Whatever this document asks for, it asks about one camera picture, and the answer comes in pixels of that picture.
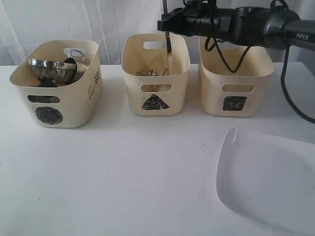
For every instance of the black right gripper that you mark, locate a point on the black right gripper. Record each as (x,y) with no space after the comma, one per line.
(242,26)

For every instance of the steel table knife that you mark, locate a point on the steel table knife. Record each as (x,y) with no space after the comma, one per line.
(167,38)

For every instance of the long steel spoon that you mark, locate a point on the long steel spoon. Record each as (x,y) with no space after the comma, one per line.
(152,73)

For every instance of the steel mug with folding handle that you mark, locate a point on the steel mug with folding handle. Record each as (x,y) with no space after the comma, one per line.
(81,64)

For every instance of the large stainless steel bowl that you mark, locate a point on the large stainless steel bowl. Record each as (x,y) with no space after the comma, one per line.
(52,72)

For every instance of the small steel cup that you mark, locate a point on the small steel cup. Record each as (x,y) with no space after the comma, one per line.
(45,99)

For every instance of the white rectangular plate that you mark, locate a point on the white rectangular plate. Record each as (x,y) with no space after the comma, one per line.
(269,180)

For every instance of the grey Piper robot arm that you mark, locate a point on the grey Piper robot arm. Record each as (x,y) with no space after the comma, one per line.
(285,28)

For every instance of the white backdrop curtain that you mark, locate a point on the white backdrop curtain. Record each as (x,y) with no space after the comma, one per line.
(25,24)

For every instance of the cream bin with triangle mark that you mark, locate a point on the cream bin with triangle mark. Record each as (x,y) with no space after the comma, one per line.
(145,52)

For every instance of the cream bin with square mark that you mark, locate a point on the cream bin with square mark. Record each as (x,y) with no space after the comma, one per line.
(227,94)

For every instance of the cream bin with circle mark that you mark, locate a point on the cream bin with circle mark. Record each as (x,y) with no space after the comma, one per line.
(77,100)

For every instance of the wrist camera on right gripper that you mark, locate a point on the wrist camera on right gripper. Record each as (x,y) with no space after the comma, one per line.
(200,4)

